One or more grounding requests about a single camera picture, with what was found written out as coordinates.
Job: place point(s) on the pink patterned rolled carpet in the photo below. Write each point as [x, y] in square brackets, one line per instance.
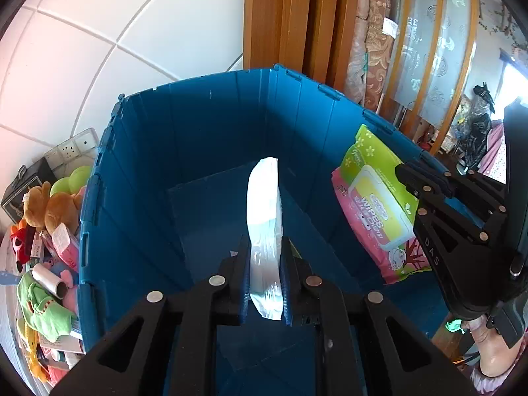
[357, 62]

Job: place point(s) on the large green plush toy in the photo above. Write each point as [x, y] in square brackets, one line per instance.
[45, 313]

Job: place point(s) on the green pink wet wipes pack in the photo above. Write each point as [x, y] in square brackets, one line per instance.
[371, 198]

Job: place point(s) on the blue plastic crate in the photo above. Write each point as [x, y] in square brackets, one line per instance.
[206, 132]

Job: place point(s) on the wooden door frame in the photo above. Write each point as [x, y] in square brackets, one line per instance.
[268, 16]

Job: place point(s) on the frosted glass wooden door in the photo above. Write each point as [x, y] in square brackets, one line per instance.
[429, 49]

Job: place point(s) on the red plush toy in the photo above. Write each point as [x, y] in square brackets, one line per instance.
[22, 243]

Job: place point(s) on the black plastic bag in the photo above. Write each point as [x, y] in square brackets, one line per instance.
[478, 128]

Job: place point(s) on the brown patterned rolled carpet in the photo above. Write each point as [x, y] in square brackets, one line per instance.
[379, 49]

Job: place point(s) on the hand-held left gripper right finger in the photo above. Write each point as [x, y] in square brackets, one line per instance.
[286, 288]

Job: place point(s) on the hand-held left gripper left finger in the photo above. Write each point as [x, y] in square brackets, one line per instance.
[245, 280]

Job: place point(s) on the white tissue pack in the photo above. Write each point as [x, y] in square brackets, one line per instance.
[264, 214]

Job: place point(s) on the pink striped cloth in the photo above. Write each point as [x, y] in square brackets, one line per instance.
[497, 152]

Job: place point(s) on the white power strip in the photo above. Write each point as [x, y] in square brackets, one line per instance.
[74, 146]

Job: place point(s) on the pink box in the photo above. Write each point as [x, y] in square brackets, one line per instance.
[66, 247]

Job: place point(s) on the window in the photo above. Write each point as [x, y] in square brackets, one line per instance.
[513, 74]

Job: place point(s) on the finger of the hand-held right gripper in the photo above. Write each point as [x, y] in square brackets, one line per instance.
[425, 181]
[429, 239]

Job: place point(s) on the white bag roll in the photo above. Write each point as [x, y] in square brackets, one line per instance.
[47, 278]

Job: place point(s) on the black box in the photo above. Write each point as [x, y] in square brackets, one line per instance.
[24, 185]

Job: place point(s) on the brown teddy bear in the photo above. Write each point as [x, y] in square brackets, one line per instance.
[57, 210]

